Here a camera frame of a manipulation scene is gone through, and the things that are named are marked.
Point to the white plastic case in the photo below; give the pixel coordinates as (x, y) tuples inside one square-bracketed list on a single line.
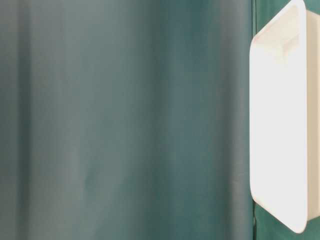
[(284, 116)]

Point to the green table cloth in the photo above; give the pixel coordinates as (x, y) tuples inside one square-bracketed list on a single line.
[(129, 120)]

